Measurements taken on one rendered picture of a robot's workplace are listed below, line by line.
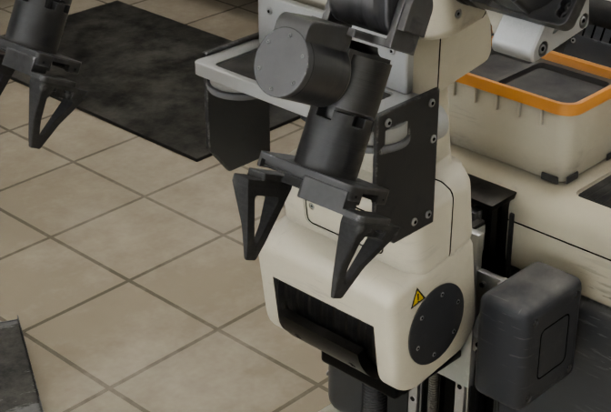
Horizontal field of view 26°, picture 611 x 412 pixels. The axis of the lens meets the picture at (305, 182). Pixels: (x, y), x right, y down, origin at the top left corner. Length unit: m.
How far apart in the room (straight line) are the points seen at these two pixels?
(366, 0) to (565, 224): 0.65
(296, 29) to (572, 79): 0.81
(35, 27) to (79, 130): 2.46
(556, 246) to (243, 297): 1.41
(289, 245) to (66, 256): 1.67
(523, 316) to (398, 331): 0.15
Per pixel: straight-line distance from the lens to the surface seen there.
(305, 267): 1.57
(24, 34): 1.42
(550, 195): 1.71
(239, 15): 4.74
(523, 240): 1.74
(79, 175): 3.60
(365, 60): 1.11
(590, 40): 1.93
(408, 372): 1.58
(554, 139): 1.71
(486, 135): 1.78
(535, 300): 1.60
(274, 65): 1.07
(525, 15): 1.31
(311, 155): 1.12
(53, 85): 1.39
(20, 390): 2.74
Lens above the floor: 1.58
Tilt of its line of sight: 27 degrees down
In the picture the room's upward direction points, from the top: straight up
